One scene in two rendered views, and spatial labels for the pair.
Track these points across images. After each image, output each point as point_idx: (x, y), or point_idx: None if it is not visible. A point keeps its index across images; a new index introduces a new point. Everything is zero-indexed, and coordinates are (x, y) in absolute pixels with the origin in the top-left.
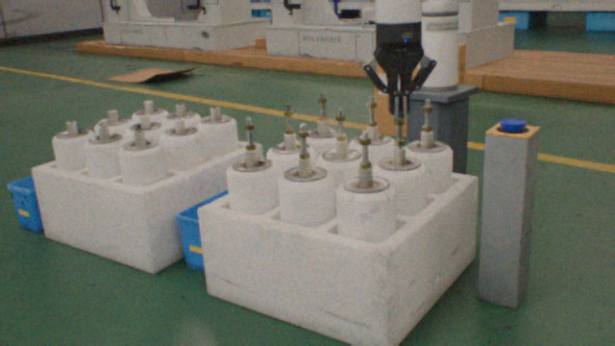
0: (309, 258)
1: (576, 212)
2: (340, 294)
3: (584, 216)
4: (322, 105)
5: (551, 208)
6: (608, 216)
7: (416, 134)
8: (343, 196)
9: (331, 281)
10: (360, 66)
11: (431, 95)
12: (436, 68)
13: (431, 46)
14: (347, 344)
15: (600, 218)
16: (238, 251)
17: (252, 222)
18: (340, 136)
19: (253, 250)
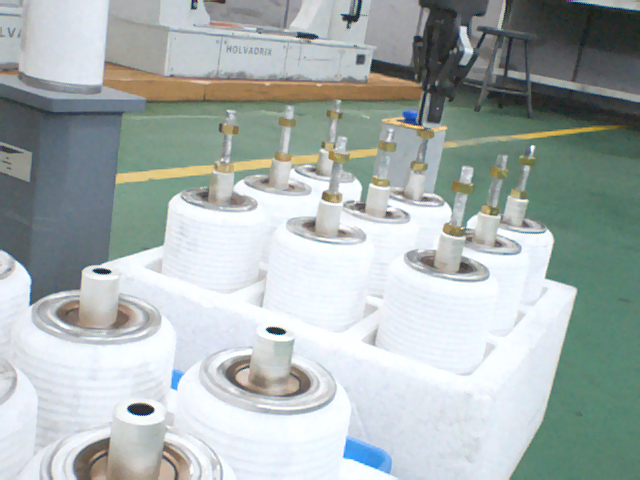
0: (545, 352)
1: (137, 248)
2: (545, 378)
3: (152, 247)
4: (232, 137)
5: (113, 253)
6: (158, 239)
7: (79, 180)
8: (547, 242)
9: (546, 367)
10: (460, 51)
11: (122, 100)
12: (102, 48)
13: (101, 5)
14: (529, 446)
15: (162, 243)
16: (502, 428)
17: (527, 351)
18: (386, 178)
19: (514, 404)
